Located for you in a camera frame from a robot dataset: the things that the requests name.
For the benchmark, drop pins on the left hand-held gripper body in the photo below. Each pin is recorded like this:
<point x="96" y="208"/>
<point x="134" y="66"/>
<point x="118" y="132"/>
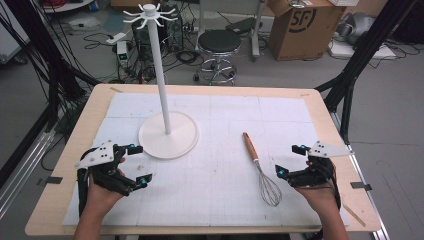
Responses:
<point x="100" y="156"/>

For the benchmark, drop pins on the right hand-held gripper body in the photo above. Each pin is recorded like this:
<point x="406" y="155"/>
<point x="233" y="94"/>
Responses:
<point x="328" y="150"/>

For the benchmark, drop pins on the white hook rack stand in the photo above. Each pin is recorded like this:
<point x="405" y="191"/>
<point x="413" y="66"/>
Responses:
<point x="166" y="136"/>

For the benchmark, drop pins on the person's left hand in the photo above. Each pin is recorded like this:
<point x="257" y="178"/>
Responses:
<point x="101" y="196"/>

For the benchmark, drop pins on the person's right hand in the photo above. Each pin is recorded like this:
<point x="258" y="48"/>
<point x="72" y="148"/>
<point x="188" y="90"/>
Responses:
<point x="318" y="198"/>

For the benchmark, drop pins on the black tape piece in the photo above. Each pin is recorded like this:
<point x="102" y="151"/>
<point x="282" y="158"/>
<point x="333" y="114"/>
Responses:
<point x="360" y="186"/>
<point x="53" y="180"/>

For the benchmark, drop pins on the thin wooden stick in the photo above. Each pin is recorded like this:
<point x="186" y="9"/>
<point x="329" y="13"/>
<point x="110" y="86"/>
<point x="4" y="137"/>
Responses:
<point x="354" y="215"/>

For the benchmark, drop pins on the white grid mat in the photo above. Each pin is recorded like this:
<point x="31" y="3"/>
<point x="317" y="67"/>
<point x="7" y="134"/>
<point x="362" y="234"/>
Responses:
<point x="220" y="133"/>

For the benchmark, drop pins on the small white power supply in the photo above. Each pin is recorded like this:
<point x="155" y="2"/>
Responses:
<point x="122" y="51"/>

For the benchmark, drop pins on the black metal stand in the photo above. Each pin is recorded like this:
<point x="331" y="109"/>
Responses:
<point x="40" y="50"/>
<point x="366" y="50"/>

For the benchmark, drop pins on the white power strip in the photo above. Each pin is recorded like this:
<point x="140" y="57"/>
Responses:
<point x="115" y="38"/>

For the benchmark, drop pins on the brown cardboard box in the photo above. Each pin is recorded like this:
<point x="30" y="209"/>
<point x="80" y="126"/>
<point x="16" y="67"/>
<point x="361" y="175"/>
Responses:
<point x="300" y="33"/>

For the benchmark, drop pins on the grey plastic bag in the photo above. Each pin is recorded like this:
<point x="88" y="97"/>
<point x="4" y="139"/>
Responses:
<point x="355" y="28"/>

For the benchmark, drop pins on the black computer tower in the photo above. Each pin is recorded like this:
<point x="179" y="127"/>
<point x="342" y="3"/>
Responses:
<point x="173" y="30"/>

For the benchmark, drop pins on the white metal stand leg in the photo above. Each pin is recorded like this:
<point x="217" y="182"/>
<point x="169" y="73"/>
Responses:
<point x="256" y="30"/>

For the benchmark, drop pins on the black round stool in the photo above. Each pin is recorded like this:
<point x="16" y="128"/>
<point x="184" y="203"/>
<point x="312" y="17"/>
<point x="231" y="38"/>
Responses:
<point x="219" y="41"/>

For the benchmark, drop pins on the black flat bag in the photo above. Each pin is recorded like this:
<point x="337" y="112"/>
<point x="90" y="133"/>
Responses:
<point x="240" y="26"/>

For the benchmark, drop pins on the aluminium rail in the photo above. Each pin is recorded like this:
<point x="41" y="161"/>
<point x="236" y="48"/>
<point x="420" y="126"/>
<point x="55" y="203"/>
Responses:
<point x="23" y="173"/>

